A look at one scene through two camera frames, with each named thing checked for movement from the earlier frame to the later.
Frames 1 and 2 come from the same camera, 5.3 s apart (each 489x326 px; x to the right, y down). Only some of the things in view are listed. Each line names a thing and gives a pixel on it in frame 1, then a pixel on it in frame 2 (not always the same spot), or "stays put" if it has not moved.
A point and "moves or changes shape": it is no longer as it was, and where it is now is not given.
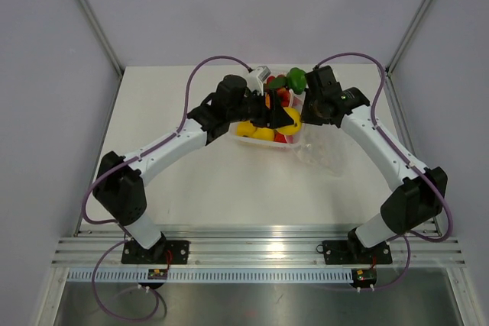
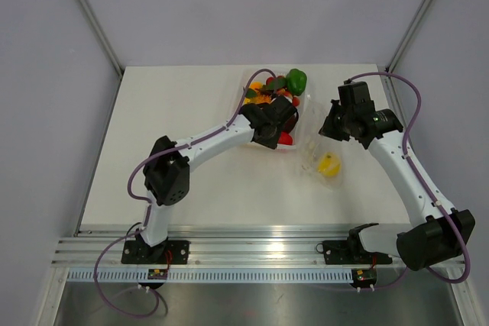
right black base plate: (354, 253) stays put
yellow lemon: (296, 117) moves or changes shape
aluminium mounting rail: (257, 246) stays put
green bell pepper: (296, 79) stays put
